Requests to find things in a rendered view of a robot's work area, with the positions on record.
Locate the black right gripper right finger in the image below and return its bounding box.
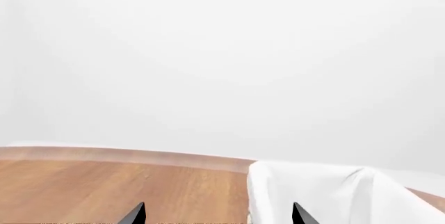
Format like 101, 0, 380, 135
292, 201, 319, 224

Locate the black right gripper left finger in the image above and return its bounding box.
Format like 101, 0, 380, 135
117, 201, 146, 224

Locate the white cloth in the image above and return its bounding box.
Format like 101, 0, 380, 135
245, 159, 445, 224

